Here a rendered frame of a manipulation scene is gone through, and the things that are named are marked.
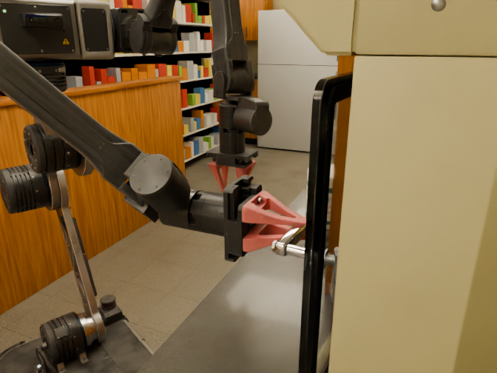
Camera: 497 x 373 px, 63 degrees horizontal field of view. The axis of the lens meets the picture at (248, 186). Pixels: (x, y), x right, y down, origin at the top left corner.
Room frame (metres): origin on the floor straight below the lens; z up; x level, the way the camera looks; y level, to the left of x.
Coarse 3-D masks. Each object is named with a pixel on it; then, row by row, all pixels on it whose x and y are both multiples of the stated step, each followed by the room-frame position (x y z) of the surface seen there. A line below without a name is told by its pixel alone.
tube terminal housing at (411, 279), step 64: (384, 0) 0.32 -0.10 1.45; (448, 0) 0.31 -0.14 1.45; (384, 64) 0.32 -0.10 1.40; (448, 64) 0.31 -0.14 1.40; (384, 128) 0.32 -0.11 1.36; (448, 128) 0.30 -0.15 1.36; (384, 192) 0.32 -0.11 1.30; (448, 192) 0.30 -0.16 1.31; (384, 256) 0.32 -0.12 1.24; (448, 256) 0.30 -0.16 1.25; (384, 320) 0.31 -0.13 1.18; (448, 320) 0.29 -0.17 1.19
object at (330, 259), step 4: (336, 248) 0.39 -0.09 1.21; (328, 252) 0.39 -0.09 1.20; (336, 252) 0.38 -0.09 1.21; (324, 256) 0.38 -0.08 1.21; (328, 256) 0.38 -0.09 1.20; (332, 256) 0.38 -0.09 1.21; (336, 256) 0.37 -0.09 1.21; (324, 260) 0.38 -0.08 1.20; (328, 260) 0.38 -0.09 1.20; (332, 260) 0.38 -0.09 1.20; (336, 260) 0.37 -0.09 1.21; (324, 264) 0.38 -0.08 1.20; (328, 264) 0.38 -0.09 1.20; (332, 264) 0.38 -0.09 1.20; (336, 264) 0.37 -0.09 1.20; (324, 268) 0.38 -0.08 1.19; (332, 268) 0.39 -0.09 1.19; (336, 268) 0.37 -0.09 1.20; (332, 272) 0.39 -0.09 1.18; (332, 276) 0.39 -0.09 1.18; (332, 280) 0.38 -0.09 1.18; (332, 284) 0.38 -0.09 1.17; (332, 288) 0.38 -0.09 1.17; (332, 292) 0.38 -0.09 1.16; (332, 296) 0.37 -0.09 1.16; (332, 300) 0.37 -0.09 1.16
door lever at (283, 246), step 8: (288, 232) 0.44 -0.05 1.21; (296, 232) 0.44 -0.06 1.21; (304, 232) 0.45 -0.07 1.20; (280, 240) 0.42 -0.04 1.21; (288, 240) 0.42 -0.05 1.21; (296, 240) 0.43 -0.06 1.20; (272, 248) 0.41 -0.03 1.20; (280, 248) 0.41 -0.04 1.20; (288, 248) 0.40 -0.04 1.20; (296, 248) 0.40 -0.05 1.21; (304, 248) 0.40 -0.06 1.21; (296, 256) 0.40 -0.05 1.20
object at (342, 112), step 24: (312, 120) 0.35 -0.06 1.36; (336, 120) 0.39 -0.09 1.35; (312, 144) 0.35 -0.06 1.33; (336, 144) 0.40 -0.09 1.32; (312, 168) 0.35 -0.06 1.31; (336, 168) 0.41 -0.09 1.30; (312, 192) 0.35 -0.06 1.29; (336, 192) 0.41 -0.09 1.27; (312, 216) 0.35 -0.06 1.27; (336, 216) 0.42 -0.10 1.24; (312, 240) 0.35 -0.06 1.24; (336, 240) 0.43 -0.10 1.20
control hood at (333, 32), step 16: (288, 0) 0.35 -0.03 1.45; (304, 0) 0.35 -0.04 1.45; (320, 0) 0.34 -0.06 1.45; (336, 0) 0.34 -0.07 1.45; (352, 0) 0.33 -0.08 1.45; (304, 16) 0.35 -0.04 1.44; (320, 16) 0.34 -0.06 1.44; (336, 16) 0.34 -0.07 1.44; (352, 16) 0.33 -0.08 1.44; (304, 32) 0.35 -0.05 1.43; (320, 32) 0.34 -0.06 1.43; (336, 32) 0.34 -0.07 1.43; (352, 32) 0.33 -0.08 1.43; (320, 48) 0.35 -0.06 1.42; (336, 48) 0.34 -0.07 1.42; (352, 48) 0.34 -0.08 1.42
